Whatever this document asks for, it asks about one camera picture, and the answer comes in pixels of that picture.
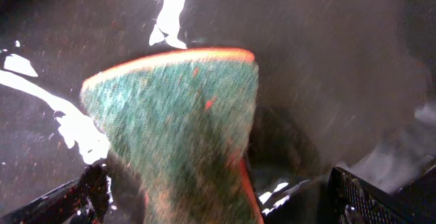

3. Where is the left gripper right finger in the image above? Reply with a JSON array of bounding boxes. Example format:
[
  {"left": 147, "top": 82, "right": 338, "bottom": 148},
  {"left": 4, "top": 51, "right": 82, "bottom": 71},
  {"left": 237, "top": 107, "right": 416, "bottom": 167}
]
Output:
[{"left": 328, "top": 167, "right": 435, "bottom": 224}]

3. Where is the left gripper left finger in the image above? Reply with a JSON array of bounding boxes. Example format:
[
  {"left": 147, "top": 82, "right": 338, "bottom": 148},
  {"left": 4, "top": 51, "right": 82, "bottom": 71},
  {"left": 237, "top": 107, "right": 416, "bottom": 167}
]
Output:
[{"left": 1, "top": 165, "right": 110, "bottom": 224}]

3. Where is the green orange sponge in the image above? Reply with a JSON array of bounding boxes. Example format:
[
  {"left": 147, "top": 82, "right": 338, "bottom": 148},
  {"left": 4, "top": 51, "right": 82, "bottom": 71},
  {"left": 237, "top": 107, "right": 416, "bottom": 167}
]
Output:
[{"left": 80, "top": 48, "right": 263, "bottom": 223}]

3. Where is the black rectangular water tray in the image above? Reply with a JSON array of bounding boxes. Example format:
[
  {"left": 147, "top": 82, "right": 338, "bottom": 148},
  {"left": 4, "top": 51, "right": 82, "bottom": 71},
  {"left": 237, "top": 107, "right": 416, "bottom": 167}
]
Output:
[{"left": 1, "top": 0, "right": 435, "bottom": 223}]

